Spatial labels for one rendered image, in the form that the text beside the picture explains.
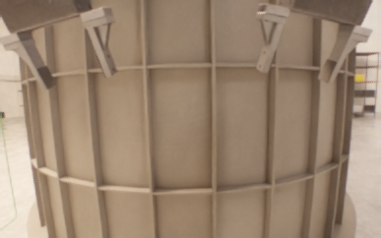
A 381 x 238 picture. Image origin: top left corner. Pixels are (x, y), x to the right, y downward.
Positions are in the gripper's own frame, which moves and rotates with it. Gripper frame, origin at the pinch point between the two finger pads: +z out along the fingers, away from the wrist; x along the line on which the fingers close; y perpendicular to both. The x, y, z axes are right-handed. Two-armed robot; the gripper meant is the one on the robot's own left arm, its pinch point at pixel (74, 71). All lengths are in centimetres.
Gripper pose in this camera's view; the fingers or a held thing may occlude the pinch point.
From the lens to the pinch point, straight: 40.4
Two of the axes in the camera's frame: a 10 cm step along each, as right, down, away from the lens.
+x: -9.8, 1.4, 1.4
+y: 0.6, -5.0, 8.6
